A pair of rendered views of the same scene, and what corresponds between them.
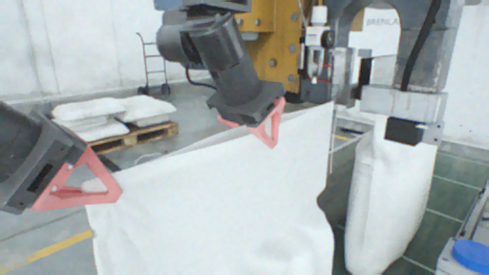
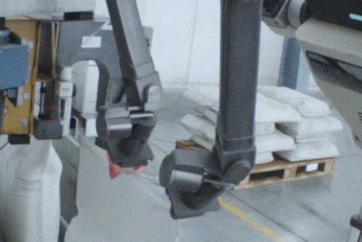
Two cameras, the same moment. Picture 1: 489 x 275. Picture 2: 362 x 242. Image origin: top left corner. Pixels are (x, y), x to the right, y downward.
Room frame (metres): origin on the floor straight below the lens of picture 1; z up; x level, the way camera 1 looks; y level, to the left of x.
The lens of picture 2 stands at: (0.07, 1.17, 1.48)
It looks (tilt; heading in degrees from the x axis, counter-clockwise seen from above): 14 degrees down; 282
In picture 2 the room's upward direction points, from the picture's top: 7 degrees clockwise
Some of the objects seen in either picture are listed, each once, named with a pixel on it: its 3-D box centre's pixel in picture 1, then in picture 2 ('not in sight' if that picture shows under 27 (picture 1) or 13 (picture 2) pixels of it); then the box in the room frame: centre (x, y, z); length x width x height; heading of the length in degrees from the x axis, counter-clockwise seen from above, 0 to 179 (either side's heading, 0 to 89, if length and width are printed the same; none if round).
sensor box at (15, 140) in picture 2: (291, 97); (19, 138); (0.77, -0.13, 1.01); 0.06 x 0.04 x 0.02; 44
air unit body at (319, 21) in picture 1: (319, 46); (64, 95); (0.65, -0.16, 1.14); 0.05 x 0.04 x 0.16; 44
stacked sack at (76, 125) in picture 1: (79, 116); not in sight; (3.05, 1.75, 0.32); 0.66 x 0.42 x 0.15; 38
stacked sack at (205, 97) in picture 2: not in sight; (226, 97); (0.61, -3.41, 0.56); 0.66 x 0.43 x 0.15; 42
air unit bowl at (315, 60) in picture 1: (315, 63); (62, 109); (0.65, -0.16, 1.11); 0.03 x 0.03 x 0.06
